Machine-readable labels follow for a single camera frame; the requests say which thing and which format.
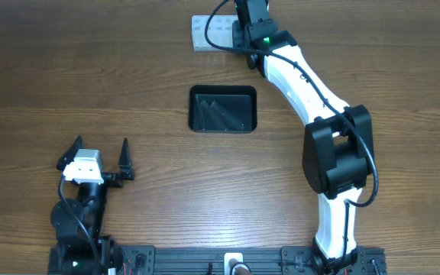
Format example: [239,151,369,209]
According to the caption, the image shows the mounting rail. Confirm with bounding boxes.
[47,245,388,275]

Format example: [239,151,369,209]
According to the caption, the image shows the black tray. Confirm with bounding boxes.
[188,83,258,134]

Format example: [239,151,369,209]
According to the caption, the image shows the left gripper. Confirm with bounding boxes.
[56,135,136,189]

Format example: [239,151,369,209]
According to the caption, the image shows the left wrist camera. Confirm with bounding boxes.
[62,148,105,186]

